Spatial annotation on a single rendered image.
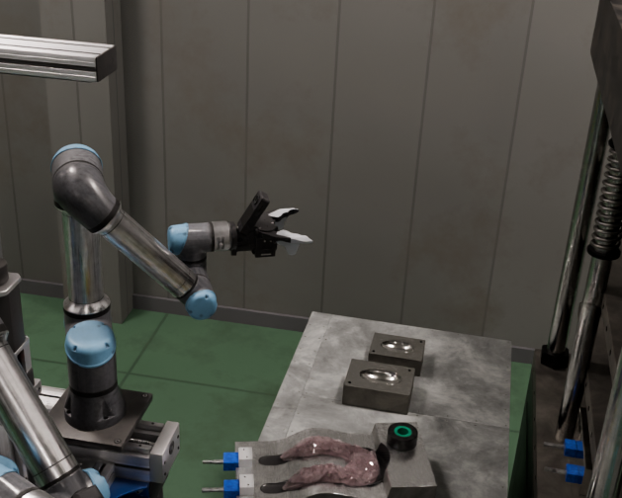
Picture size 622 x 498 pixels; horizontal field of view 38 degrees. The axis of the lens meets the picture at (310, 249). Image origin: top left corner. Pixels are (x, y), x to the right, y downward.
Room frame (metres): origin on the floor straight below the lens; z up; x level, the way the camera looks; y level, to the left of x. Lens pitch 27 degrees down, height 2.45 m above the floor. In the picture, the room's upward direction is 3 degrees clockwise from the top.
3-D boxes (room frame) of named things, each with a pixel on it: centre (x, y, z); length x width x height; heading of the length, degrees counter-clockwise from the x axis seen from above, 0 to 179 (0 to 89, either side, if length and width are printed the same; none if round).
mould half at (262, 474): (1.89, -0.08, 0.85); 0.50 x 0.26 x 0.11; 97
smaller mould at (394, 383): (2.32, -0.23, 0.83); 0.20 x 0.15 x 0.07; 79
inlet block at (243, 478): (1.80, 0.18, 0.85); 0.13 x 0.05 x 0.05; 97
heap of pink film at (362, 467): (1.88, -0.08, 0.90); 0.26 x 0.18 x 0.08; 97
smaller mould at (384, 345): (2.51, -0.30, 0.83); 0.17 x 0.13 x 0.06; 79
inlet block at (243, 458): (1.91, 0.19, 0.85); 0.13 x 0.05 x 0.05; 97
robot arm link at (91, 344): (1.86, 0.52, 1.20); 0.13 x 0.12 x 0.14; 16
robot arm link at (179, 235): (2.05, 0.30, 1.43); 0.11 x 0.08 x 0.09; 106
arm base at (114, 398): (1.85, 0.52, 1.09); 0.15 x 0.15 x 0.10
